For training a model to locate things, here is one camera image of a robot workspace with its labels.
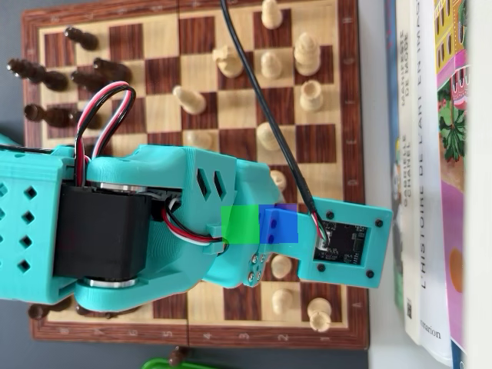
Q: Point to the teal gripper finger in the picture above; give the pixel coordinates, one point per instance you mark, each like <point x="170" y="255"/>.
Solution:
<point x="255" y="269"/>

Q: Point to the light wooden pawn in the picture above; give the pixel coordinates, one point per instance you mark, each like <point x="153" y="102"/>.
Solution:
<point x="281" y="300"/>
<point x="270" y="13"/>
<point x="200" y="139"/>
<point x="270" y="65"/>
<point x="280" y="266"/>

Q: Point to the light wooden knight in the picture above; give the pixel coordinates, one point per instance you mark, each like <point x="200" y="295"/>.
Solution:
<point x="227" y="60"/>
<point x="277" y="180"/>

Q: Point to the light wooden rook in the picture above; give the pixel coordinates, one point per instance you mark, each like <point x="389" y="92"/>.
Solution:
<point x="319" y="313"/>
<point x="310" y="96"/>

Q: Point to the light wooden bishop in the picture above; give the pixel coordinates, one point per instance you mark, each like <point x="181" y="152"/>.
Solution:
<point x="188" y="99"/>

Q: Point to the dark wooden pawn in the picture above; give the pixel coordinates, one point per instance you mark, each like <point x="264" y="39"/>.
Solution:
<point x="80" y="38"/>
<point x="94" y="121"/>
<point x="88" y="310"/>
<point x="177" y="355"/>
<point x="86" y="80"/>

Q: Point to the green plastic tray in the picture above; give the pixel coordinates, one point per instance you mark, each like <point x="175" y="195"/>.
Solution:
<point x="161" y="364"/>

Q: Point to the light wooden king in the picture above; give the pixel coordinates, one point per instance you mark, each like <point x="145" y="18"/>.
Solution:
<point x="306" y="54"/>

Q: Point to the stack of books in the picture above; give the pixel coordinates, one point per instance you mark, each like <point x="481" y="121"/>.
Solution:
<point x="408" y="261"/>

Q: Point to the wooden chessboard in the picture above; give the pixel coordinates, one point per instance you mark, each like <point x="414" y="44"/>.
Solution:
<point x="161" y="42"/>

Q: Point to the blue book with panda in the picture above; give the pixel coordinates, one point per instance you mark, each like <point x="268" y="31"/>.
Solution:
<point x="390" y="77"/>

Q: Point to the white art history book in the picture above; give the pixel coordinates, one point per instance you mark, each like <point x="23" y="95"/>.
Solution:
<point x="432" y="300"/>

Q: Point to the pink colourful illustrated book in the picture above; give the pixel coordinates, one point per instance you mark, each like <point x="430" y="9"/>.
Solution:
<point x="451" y="211"/>

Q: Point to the dark wooden rook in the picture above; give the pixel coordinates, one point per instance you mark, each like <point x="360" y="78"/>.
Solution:
<point x="46" y="115"/>
<point x="38" y="311"/>

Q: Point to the dark wooden king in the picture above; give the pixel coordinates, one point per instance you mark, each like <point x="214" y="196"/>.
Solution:
<point x="34" y="73"/>

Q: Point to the teal camera mount with board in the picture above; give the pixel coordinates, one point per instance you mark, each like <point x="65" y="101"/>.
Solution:
<point x="346" y="242"/>

